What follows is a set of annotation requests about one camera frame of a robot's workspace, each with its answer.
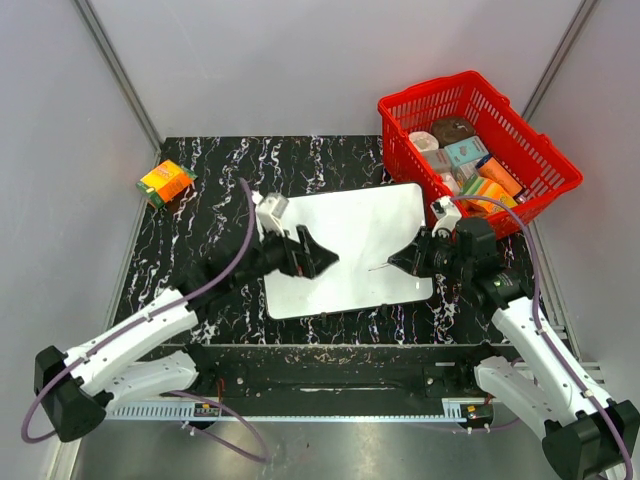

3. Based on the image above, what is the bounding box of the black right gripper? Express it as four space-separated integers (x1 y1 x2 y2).
389 226 472 280

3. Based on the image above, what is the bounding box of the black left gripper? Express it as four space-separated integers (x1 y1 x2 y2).
234 220 338 289

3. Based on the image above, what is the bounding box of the red whiteboard marker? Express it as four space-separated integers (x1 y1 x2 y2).
367 262 393 272

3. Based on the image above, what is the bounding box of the white whiteboard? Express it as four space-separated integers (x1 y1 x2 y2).
264 183 433 320

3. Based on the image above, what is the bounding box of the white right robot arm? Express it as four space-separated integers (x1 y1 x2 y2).
388 218 639 479

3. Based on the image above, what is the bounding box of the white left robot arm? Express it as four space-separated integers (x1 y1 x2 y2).
34 225 339 442

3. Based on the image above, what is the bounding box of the yellow green sponge pack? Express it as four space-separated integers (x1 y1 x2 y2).
461 175 517 215

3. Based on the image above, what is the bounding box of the white toilet paper roll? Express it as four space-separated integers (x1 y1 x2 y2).
408 131 440 154

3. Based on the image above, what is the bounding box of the orange blue box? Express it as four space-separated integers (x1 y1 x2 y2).
476 155 524 198

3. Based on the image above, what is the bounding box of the teal cardboard box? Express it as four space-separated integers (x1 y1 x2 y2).
444 135 489 168

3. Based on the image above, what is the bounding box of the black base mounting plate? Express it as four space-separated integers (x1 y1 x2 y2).
192 343 516 399

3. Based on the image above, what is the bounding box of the brown round lid jar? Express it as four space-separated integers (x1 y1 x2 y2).
430 116 476 148

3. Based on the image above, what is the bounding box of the red plastic shopping basket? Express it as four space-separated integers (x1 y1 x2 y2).
378 71 583 223

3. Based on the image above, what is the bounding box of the orange green snack box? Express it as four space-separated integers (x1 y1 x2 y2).
136 160 197 209

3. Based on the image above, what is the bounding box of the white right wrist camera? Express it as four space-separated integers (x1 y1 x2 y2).
431 196 462 238

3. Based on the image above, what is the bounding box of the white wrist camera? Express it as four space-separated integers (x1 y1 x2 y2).
252 191 289 236
431 196 462 238

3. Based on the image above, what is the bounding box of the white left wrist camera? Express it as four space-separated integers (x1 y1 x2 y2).
252 191 289 236

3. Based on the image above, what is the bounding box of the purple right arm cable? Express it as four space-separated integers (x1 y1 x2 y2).
449 195 634 480

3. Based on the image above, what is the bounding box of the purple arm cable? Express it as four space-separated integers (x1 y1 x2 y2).
20 177 271 464
449 195 634 480

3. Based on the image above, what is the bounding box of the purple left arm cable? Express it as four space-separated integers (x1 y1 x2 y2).
20 177 271 464

